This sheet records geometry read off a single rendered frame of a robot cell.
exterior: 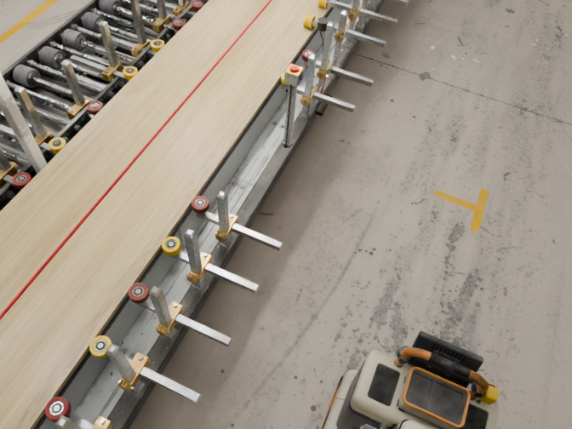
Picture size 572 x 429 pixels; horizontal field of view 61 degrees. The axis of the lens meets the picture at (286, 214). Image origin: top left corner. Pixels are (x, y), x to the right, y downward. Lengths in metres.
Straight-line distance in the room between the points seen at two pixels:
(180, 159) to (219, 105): 0.42
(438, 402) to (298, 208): 1.81
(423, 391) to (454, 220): 1.83
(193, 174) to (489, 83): 3.09
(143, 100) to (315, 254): 1.41
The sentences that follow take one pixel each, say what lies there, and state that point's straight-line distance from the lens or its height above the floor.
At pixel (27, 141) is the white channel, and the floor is 1.04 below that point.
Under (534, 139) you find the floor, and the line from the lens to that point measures 4.45.
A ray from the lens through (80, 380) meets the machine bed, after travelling 2.20.
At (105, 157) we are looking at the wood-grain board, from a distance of 2.56.
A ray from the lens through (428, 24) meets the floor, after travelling 5.27.
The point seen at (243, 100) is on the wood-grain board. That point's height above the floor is 0.90.
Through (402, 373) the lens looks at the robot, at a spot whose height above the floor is 0.81.
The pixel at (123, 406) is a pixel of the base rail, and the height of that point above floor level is 0.70.
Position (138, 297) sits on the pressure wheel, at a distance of 2.09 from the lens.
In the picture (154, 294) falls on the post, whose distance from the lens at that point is 1.85.
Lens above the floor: 2.75
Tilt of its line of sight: 55 degrees down
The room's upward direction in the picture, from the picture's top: 6 degrees clockwise
